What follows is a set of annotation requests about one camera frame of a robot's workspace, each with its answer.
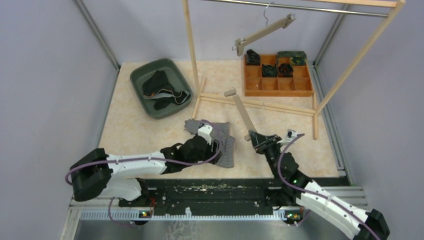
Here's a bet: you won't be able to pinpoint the black underwear orange trim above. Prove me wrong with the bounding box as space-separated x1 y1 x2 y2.
142 70 191 111

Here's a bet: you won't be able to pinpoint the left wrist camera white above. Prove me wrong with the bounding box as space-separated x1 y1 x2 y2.
197 124 213 145

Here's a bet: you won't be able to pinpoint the rolled black red sock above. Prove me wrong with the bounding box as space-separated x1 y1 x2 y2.
277 63 294 78

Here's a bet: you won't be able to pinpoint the wooden clothes rack frame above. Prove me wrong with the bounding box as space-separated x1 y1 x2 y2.
182 0 406 140

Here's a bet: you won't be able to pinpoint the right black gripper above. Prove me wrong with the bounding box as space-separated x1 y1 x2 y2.
249 131 284 179

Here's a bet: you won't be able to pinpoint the green plastic basin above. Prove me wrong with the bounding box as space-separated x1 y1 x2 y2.
130 58 193 119

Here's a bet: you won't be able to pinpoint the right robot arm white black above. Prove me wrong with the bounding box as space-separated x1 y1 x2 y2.
248 130 391 240

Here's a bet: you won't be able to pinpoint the rolled black sock top-left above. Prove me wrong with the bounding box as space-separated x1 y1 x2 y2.
245 49 261 66

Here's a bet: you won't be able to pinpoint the metal hanging rod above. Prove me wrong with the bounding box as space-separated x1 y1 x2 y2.
206 0 389 18

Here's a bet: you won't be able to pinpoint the wooden clip hanger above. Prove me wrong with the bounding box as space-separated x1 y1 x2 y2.
231 2 296 57
224 88 258 144

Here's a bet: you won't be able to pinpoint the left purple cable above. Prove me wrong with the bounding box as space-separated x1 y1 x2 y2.
64 119 223 228

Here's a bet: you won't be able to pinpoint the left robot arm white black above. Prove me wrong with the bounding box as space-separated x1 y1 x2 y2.
65 135 222 207

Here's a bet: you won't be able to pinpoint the folded green camouflage cloth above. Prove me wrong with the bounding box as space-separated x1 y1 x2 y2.
276 51 307 66

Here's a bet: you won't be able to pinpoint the rolled dark sock middle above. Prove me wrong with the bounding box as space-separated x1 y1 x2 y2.
261 64 278 78

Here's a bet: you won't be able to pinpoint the grey striped underwear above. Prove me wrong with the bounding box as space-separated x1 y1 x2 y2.
184 119 236 169

